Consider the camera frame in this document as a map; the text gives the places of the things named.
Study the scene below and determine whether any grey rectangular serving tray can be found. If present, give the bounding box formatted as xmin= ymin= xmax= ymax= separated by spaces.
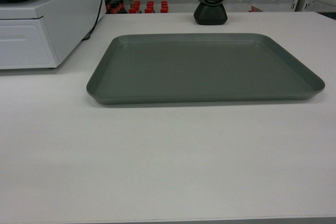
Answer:
xmin=87 ymin=33 xmax=325 ymax=105

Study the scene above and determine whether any white cash drawer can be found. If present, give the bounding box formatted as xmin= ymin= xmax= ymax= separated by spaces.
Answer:
xmin=1 ymin=0 xmax=106 ymax=70

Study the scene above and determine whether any black register cable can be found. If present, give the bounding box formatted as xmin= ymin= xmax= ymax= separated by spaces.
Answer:
xmin=82 ymin=0 xmax=103 ymax=41

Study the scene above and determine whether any red cap bottle group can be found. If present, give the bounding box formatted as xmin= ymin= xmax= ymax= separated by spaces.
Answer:
xmin=104 ymin=0 xmax=169 ymax=14

